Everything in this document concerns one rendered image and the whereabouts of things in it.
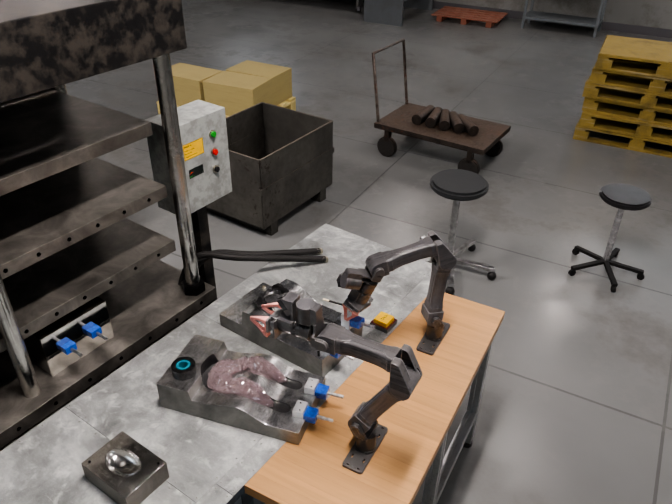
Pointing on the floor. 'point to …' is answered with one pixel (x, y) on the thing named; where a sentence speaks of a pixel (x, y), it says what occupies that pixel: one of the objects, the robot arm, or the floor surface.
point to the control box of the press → (196, 167)
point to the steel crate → (274, 164)
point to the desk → (391, 10)
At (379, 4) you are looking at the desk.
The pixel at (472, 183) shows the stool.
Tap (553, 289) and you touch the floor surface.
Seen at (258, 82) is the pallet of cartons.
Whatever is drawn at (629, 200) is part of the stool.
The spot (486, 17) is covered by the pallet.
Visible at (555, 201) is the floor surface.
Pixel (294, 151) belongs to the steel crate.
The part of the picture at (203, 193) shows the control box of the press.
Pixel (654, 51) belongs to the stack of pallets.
